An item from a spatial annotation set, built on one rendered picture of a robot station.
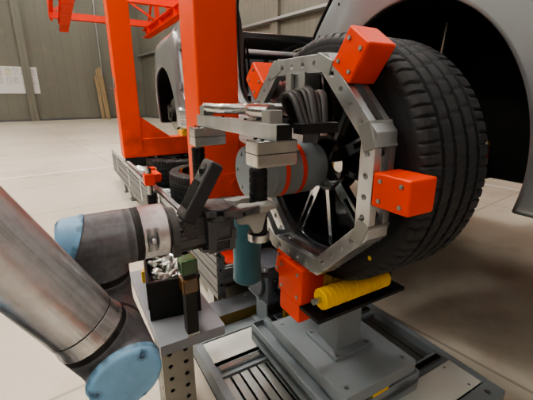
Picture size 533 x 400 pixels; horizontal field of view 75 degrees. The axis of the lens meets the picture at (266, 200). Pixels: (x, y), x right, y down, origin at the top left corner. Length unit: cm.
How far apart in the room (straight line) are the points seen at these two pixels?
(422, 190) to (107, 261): 55
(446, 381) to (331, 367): 46
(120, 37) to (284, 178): 256
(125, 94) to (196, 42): 194
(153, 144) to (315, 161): 249
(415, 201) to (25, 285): 59
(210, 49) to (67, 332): 106
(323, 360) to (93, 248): 85
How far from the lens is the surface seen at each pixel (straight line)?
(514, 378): 176
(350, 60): 76
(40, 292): 44
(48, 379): 169
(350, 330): 124
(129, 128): 320
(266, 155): 64
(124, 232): 57
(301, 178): 86
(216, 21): 135
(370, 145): 71
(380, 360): 126
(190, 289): 88
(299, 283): 99
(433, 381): 148
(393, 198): 69
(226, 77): 134
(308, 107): 69
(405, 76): 79
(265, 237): 69
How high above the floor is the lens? 103
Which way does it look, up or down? 17 degrees down
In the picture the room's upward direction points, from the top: straight up
